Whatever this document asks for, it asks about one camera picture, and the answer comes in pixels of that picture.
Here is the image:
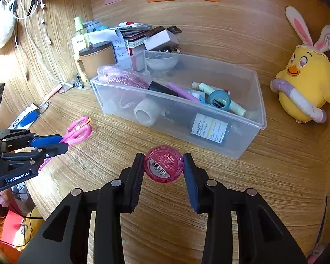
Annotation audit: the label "pink rope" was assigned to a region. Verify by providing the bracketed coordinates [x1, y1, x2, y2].
[97, 65, 150, 110]

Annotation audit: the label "person's left hand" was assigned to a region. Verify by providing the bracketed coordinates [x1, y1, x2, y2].
[0, 191, 15, 207]

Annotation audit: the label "pink scissors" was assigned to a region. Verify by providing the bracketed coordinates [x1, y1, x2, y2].
[38, 115, 92, 171]

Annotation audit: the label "light green tube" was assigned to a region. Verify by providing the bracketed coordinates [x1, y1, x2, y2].
[198, 82, 247, 117]

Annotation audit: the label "pink round jar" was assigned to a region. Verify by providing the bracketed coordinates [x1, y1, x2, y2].
[143, 146, 185, 183]

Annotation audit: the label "yellow chick plush toy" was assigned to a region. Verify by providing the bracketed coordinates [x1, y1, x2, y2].
[270, 5, 330, 124]

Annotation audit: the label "white carton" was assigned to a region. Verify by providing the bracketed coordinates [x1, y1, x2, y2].
[143, 30, 180, 51]

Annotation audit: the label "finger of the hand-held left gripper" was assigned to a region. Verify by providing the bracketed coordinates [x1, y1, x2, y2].
[0, 143, 69, 171]
[0, 130, 64, 149]

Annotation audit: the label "pink pen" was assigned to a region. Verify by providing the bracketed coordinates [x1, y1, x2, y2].
[43, 86, 62, 102]

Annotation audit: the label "white plush toy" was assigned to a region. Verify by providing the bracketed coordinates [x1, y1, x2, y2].
[0, 0, 17, 53]

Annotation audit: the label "pale pink stick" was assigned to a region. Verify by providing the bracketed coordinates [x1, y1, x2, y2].
[167, 82, 201, 102]

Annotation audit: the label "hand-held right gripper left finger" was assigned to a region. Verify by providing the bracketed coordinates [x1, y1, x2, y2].
[18, 152, 145, 264]

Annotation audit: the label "stack of papers and packets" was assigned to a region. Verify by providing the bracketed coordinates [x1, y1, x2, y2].
[86, 23, 152, 62]

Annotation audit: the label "blue tape ring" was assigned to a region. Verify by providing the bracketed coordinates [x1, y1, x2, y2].
[207, 89, 231, 109]

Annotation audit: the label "thin frame glasses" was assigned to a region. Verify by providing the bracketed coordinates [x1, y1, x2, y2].
[58, 81, 78, 94]

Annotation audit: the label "green spray bottle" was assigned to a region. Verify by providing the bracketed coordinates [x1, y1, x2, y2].
[73, 16, 89, 50]

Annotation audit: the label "white tape roll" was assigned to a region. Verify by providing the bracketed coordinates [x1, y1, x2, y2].
[134, 98, 158, 127]

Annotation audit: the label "white bowl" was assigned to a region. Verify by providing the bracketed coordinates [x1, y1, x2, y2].
[145, 52, 180, 71]

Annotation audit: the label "clear plastic storage box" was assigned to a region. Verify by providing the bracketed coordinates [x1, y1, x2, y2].
[89, 50, 267, 160]

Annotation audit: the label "teal round tin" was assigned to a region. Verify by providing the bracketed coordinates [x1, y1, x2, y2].
[82, 20, 109, 33]

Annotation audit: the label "black chain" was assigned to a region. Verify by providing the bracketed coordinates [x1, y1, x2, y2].
[26, 0, 40, 20]

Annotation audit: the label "dark bottle with label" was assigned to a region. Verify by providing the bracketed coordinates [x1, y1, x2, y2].
[165, 108, 232, 145]

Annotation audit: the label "brown mug with lid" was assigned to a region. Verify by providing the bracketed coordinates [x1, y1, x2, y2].
[74, 41, 117, 83]

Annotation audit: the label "white cable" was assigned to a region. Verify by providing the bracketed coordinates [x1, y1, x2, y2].
[12, 0, 72, 88]

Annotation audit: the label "blue and white box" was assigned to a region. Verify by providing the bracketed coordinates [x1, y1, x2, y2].
[8, 103, 40, 130]

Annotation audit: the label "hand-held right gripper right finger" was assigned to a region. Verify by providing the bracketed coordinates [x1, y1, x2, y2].
[183, 152, 306, 264]

